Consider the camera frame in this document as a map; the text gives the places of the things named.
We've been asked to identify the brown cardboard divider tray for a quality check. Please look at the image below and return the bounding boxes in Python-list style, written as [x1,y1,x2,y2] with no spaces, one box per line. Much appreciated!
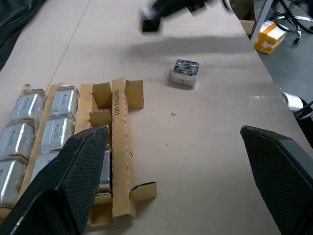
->
[0,77,157,227]

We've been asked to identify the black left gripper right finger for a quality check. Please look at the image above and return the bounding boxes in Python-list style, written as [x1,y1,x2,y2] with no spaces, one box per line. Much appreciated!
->
[240,125,313,235]

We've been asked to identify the grey metal post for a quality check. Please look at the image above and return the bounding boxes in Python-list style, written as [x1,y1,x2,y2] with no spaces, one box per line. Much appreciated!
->
[249,0,274,40]

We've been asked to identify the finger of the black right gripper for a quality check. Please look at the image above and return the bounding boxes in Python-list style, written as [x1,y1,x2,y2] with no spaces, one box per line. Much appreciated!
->
[138,7,164,34]

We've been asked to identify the black office chair base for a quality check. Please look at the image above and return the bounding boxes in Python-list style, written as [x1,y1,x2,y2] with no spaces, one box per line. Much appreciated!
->
[271,0,313,45]

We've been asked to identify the yellow and white taped box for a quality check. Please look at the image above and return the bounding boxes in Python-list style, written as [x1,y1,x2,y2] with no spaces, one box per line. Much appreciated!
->
[253,20,288,55]

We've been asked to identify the brown cardboard box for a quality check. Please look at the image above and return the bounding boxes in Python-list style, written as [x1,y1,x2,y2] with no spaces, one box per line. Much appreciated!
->
[241,19,256,38]

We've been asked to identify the silver robot body part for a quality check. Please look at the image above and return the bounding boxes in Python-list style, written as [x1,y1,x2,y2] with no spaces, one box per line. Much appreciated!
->
[281,91,307,111]

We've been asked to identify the black fabric cover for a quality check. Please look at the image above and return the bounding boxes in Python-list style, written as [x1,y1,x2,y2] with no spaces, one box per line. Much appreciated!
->
[0,0,47,72]

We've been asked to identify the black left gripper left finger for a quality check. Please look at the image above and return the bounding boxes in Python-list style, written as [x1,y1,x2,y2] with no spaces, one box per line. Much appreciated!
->
[0,125,110,235]

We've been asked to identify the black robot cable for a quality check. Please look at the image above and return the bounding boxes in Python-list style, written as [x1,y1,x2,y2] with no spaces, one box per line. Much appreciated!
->
[292,99,313,128]

